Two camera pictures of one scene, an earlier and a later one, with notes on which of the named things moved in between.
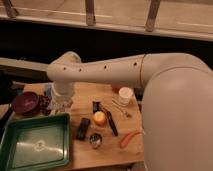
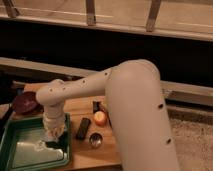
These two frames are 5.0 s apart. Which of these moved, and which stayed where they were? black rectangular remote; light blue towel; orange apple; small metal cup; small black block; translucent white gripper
Moved: light blue towel; translucent white gripper
Stayed: orange apple; small metal cup; small black block; black rectangular remote
